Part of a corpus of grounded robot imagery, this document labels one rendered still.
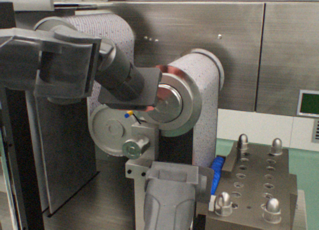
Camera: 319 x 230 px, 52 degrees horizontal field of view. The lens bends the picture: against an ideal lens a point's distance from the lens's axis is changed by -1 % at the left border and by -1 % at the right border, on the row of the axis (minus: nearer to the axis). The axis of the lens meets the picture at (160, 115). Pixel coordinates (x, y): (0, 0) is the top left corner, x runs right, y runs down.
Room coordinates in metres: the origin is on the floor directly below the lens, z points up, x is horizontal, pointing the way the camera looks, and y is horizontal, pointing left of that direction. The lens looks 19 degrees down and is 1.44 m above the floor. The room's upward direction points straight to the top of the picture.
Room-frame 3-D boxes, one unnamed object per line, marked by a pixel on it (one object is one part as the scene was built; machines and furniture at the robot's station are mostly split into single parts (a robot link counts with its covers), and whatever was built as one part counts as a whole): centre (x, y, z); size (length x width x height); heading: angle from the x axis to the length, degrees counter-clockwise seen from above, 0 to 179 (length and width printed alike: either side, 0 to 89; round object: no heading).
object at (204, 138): (0.72, -0.11, 1.11); 0.23 x 0.01 x 0.18; 160
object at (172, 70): (0.62, -0.01, 1.25); 0.15 x 0.01 x 0.15; 70
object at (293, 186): (0.70, -0.33, 0.96); 0.10 x 0.03 x 0.11; 160
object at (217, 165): (0.71, -0.13, 1.03); 0.21 x 0.04 x 0.03; 160
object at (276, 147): (0.85, -0.33, 1.05); 0.04 x 0.04 x 0.04
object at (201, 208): (0.71, -0.13, 1.01); 0.23 x 0.03 x 0.05; 160
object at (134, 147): (0.56, 0.05, 1.18); 0.04 x 0.02 x 0.04; 70
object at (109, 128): (0.78, 0.06, 1.17); 0.26 x 0.12 x 0.12; 160
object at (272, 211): (0.55, -0.22, 1.05); 0.04 x 0.04 x 0.04
